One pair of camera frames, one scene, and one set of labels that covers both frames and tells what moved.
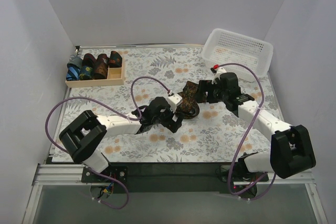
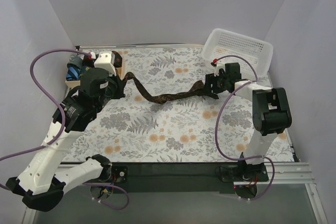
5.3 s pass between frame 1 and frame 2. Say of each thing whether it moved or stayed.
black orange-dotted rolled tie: stayed
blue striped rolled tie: stayed
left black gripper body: moved
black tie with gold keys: moved
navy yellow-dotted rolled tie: stayed
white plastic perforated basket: stayed
